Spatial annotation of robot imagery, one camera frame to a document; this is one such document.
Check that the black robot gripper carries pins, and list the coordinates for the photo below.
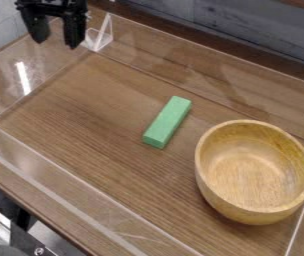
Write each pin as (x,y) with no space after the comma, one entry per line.
(38,9)

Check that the green rectangular block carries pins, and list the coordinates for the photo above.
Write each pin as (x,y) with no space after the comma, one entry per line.
(167,121)

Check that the brown wooden bowl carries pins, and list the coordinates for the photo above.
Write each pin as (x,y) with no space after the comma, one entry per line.
(250,171)

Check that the clear acrylic corner bracket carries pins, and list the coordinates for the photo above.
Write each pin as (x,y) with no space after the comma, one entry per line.
(99,38)

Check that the black metal table bracket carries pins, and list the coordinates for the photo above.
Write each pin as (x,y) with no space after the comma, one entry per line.
(28,244)

